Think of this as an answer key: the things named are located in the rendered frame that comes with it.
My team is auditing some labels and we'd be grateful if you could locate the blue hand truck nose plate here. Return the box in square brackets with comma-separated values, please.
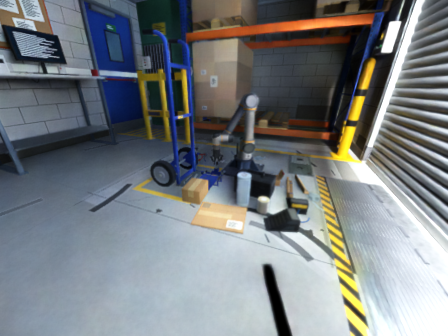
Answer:
[196, 168, 226, 190]

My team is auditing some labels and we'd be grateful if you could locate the black hand truck wheel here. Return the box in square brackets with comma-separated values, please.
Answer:
[177, 146, 194, 170]
[150, 159, 177, 188]

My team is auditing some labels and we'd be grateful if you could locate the black pump case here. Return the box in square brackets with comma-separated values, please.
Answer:
[248, 172, 278, 199]

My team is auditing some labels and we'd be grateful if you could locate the flat brown cardboard sheet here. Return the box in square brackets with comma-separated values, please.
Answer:
[190, 201, 248, 235]

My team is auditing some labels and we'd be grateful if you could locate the small brown cardboard box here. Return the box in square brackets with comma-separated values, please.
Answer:
[180, 176, 210, 205]

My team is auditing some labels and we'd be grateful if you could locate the clear plastic film roll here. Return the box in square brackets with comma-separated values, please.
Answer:
[235, 170, 253, 207]

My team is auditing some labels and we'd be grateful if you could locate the beige tape roll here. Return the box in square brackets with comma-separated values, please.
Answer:
[255, 195, 272, 215]

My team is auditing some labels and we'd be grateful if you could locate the empty wooden pallet stack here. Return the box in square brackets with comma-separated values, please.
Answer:
[255, 110, 291, 130]

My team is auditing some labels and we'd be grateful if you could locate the yellow guard barrier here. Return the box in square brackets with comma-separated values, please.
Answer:
[136, 68, 193, 145]

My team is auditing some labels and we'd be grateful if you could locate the large wrapped cardboard box stack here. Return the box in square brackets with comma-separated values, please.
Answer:
[191, 37, 255, 120]

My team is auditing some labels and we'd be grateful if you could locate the grey green metal box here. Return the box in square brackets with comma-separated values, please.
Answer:
[288, 155, 312, 175]

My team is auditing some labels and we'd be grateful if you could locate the black yellow tool box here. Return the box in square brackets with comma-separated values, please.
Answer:
[286, 197, 310, 213]

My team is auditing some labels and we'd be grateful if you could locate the blue door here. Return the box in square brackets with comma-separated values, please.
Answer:
[77, 0, 141, 128]

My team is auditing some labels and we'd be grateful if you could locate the blue orange pallet rack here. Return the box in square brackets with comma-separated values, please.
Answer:
[176, 0, 395, 142]

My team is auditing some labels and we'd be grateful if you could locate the yellow black bollard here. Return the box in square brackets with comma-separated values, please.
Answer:
[330, 57, 378, 162]

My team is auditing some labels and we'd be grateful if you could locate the green metal cabinet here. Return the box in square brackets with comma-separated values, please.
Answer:
[135, 0, 192, 128]

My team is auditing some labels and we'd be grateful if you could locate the grey metal dock plate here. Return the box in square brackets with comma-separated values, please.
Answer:
[314, 174, 448, 336]

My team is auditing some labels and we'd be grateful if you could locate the grey roller shutter door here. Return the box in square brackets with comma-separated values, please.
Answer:
[363, 0, 448, 245]

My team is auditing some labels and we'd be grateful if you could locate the white control box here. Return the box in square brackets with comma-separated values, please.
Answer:
[379, 20, 403, 55]

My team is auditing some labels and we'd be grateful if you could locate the black monitor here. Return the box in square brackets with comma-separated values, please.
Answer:
[1, 24, 68, 74]

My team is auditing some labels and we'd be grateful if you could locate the cork notice board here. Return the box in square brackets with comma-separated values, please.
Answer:
[0, 0, 54, 49]

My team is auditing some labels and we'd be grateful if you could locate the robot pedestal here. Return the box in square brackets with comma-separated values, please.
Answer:
[223, 158, 267, 180]

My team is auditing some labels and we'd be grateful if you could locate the blue hand truck frame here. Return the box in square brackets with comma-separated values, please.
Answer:
[151, 29, 198, 186]

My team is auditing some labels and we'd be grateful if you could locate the grey wall bench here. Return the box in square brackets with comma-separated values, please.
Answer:
[0, 69, 119, 176]

